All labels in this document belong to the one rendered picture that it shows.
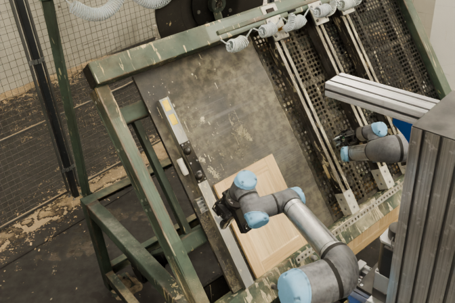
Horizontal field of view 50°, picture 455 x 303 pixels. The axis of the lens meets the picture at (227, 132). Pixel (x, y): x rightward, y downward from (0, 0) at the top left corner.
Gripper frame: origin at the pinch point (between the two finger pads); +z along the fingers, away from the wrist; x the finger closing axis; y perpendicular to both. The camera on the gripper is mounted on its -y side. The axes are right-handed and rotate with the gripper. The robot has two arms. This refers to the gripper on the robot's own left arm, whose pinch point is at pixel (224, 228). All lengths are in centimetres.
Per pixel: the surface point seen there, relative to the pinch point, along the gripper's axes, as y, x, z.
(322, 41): 51, -119, -9
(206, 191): 22.6, -15.7, 18.4
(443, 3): 72, -413, 73
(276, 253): -17, -35, 39
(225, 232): 4.2, -14.7, 27.9
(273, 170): 14, -55, 22
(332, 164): -2, -87, 21
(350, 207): -24, -84, 32
